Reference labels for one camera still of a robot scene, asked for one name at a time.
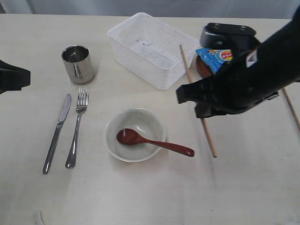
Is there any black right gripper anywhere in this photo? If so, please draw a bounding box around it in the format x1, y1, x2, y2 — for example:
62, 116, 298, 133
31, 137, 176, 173
176, 53, 281, 119

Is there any speckled white ceramic bowl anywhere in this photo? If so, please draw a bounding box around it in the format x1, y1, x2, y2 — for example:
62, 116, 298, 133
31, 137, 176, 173
104, 108, 166, 163

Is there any blue Lays chips bag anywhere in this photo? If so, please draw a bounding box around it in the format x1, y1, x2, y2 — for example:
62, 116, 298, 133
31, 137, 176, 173
195, 48, 233, 74

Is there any dark brown wooden spoon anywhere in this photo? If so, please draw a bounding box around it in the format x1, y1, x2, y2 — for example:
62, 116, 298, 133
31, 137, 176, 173
116, 128, 195, 157

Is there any silver table knife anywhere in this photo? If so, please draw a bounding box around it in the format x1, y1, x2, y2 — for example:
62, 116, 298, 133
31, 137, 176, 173
42, 94, 71, 174

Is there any wooden chopstick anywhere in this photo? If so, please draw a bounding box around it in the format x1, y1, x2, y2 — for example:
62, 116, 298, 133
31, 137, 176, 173
282, 88, 300, 130
179, 45, 217, 158

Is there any silver fork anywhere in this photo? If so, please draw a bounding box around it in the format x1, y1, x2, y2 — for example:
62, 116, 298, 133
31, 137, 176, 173
65, 88, 89, 169

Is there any brown round plate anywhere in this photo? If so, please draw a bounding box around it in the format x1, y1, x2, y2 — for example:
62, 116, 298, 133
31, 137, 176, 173
195, 55, 213, 78

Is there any white perforated plastic basket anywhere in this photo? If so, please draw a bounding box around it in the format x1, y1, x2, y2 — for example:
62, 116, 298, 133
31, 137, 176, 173
107, 12, 199, 91

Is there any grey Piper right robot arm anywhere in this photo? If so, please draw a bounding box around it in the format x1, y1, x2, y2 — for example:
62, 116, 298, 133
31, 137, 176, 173
176, 11, 300, 118

